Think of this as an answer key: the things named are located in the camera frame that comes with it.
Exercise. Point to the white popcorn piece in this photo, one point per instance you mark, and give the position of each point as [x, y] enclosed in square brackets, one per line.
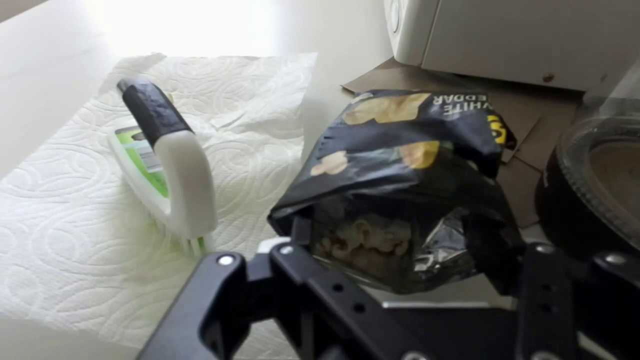
[363, 239]

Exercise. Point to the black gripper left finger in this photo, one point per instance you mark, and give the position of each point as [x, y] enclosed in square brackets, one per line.
[221, 307]

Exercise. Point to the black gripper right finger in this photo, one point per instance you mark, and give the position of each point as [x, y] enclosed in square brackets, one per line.
[573, 312]

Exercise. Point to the black popcorn packet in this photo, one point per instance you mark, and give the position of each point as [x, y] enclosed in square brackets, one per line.
[401, 173]

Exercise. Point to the white microwave oven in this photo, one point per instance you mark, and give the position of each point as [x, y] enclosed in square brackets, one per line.
[520, 32]

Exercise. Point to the glass coffee carafe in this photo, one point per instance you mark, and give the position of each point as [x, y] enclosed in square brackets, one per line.
[586, 180]

